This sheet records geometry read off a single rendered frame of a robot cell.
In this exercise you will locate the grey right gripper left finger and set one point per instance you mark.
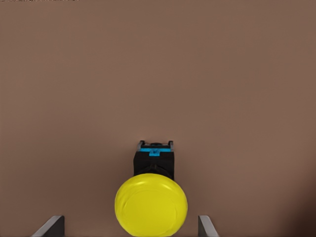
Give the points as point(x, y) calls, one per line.
point(53, 227)

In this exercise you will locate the yellow push button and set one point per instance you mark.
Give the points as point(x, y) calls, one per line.
point(151, 205)

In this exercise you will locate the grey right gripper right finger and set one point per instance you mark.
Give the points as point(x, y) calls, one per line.
point(205, 228)

